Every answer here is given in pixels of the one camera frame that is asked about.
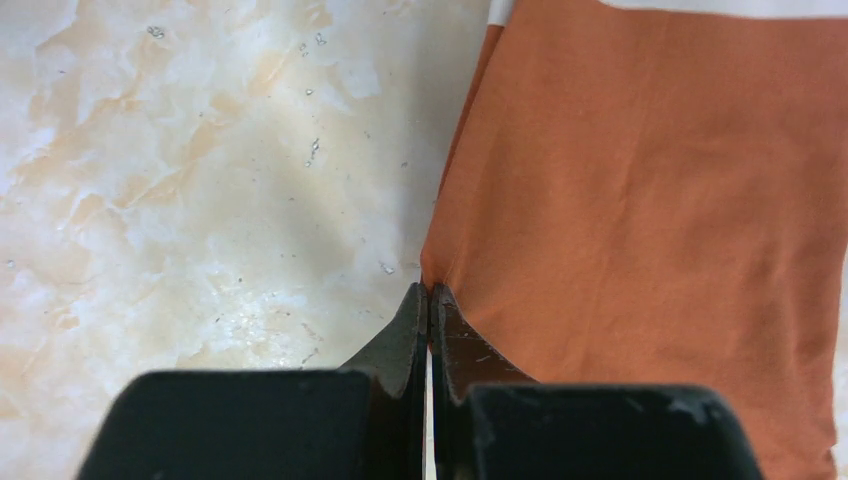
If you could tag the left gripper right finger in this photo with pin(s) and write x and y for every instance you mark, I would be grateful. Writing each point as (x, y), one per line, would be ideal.
(461, 359)

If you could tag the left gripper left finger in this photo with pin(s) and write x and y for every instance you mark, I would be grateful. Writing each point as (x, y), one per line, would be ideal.
(396, 362)

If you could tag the orange underwear white waistband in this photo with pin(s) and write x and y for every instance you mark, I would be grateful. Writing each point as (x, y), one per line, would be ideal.
(656, 192)

